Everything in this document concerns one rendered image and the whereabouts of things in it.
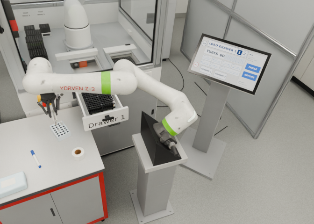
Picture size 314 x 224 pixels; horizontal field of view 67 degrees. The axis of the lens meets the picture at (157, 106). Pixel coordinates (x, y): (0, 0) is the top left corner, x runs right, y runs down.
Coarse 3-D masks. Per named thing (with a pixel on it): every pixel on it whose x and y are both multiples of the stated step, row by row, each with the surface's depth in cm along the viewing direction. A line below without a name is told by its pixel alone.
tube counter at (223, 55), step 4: (220, 56) 177; (224, 56) 176; (228, 56) 175; (232, 56) 174; (228, 60) 175; (232, 60) 174; (236, 60) 173; (240, 60) 172; (244, 60) 171; (240, 64) 172
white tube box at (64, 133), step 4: (52, 124) 154; (60, 124) 154; (64, 124) 154; (52, 128) 152; (56, 128) 152; (60, 128) 154; (64, 128) 154; (52, 132) 153; (56, 132) 151; (60, 132) 150; (64, 132) 150; (68, 132) 150; (56, 136) 147; (60, 136) 147; (64, 136) 149; (68, 136) 151; (60, 140) 149
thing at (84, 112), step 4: (76, 92) 164; (76, 96) 164; (80, 96) 170; (112, 96) 173; (116, 96) 165; (80, 100) 167; (116, 100) 164; (80, 104) 156; (84, 104) 164; (116, 104) 167; (120, 104) 159; (80, 108) 156; (84, 108) 161; (116, 108) 164; (84, 112) 151; (88, 112) 159; (96, 112) 160; (100, 112) 160; (84, 116) 149
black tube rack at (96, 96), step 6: (84, 96) 166; (90, 96) 162; (96, 96) 162; (102, 96) 163; (108, 96) 164; (90, 102) 157; (96, 102) 158; (102, 102) 158; (108, 102) 163; (96, 108) 158; (102, 108) 158; (108, 108) 159
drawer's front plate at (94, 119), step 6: (120, 108) 151; (126, 108) 152; (96, 114) 146; (102, 114) 146; (108, 114) 148; (114, 114) 151; (120, 114) 153; (126, 114) 156; (84, 120) 143; (90, 120) 145; (96, 120) 147; (114, 120) 154; (120, 120) 157; (84, 126) 146; (90, 126) 148; (96, 126) 150; (102, 126) 153
